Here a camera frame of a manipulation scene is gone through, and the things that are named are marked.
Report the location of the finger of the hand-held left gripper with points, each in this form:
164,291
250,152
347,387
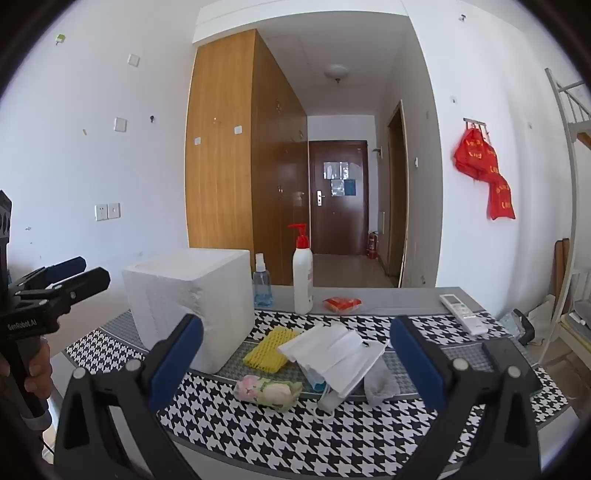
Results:
64,268
87,279

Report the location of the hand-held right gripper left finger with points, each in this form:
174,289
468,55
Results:
178,360

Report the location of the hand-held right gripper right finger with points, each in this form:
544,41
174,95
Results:
415,364

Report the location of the grey cloth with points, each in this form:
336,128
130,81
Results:
381,383

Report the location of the white foam box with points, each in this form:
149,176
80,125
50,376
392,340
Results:
184,286

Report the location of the white face mask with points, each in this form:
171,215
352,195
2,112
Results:
332,355

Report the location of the floral cloth pouch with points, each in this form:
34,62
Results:
268,392

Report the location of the person's left hand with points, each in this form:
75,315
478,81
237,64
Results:
40,369

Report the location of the white remote control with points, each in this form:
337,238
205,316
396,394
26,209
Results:
464,314

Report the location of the orange snack packet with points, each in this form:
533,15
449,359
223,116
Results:
341,304

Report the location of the blue spray bottle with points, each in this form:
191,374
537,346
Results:
263,290

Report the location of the red fire extinguisher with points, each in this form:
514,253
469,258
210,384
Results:
372,247

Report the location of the houndstooth tablecloth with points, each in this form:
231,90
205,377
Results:
277,438

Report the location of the white pump bottle red cap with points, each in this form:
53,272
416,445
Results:
303,277

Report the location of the wooden side door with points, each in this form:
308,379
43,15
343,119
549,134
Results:
397,207

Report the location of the dark brown entrance door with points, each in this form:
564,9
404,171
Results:
337,221

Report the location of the wooden board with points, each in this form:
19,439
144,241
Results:
562,267

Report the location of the wooden wardrobe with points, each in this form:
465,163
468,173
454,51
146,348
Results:
221,161

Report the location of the red hanging cloth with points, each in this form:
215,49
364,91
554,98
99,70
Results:
480,161

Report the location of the ceiling lamp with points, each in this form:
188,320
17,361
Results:
336,72

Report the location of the white double wall socket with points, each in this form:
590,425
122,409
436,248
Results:
107,212

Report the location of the black curved frame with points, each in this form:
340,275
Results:
524,327

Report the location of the white wall switch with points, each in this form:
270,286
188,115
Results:
134,60
120,124

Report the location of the white metal bed frame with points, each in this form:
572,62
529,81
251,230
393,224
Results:
575,184

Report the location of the metal wall hook rack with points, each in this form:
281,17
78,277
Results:
475,122

